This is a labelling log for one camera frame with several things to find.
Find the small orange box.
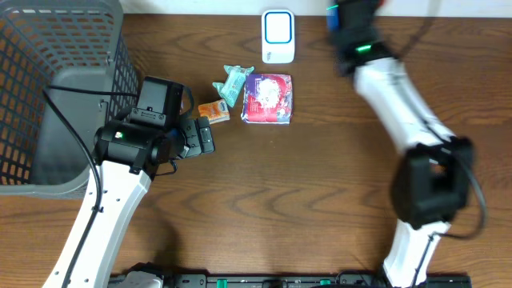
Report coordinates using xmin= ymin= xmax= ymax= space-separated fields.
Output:
xmin=198 ymin=99 xmax=230 ymax=124

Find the mint green snack packet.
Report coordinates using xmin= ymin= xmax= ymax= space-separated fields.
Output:
xmin=212 ymin=65 xmax=254 ymax=108

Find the purple red tissue pack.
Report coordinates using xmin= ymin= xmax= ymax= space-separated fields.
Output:
xmin=241 ymin=74 xmax=293 ymax=125

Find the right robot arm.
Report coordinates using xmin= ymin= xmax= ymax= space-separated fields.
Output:
xmin=326 ymin=0 xmax=474 ymax=287

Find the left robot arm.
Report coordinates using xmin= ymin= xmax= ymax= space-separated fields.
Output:
xmin=44 ymin=118 xmax=214 ymax=287

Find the grey plastic mesh basket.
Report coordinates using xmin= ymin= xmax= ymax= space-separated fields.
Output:
xmin=1 ymin=0 xmax=138 ymax=198

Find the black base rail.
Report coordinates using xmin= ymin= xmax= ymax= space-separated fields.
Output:
xmin=107 ymin=272 xmax=473 ymax=288

